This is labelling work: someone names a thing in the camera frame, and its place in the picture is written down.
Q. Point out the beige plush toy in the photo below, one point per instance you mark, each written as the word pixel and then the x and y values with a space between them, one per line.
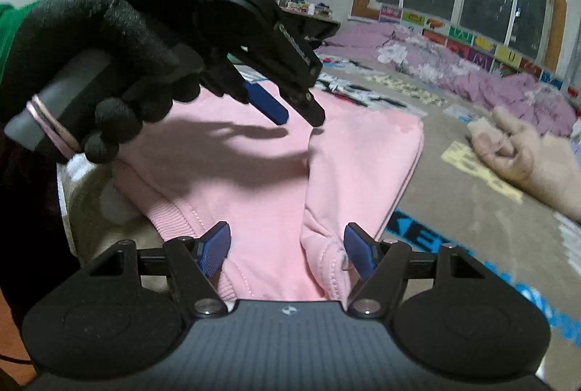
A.
pixel 543 166

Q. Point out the pink sweatshirt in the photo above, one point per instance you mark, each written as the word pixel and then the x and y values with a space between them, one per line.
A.
pixel 287 192

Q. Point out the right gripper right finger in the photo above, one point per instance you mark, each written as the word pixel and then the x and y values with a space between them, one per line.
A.
pixel 384 269

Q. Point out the cartoon mouse bed sheet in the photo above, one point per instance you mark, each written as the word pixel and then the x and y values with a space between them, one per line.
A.
pixel 450 198

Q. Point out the black gloved left hand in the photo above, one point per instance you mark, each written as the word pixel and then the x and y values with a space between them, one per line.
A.
pixel 84 76

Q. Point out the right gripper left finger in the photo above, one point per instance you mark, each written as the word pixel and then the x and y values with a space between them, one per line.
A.
pixel 189 265

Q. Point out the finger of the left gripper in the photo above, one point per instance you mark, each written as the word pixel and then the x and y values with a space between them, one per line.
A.
pixel 225 80
pixel 298 95

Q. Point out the purple floral quilt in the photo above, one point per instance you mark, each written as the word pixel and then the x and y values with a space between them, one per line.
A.
pixel 399 48

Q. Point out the colourful alphabet foam mat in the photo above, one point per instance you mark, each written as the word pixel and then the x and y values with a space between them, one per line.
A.
pixel 478 49

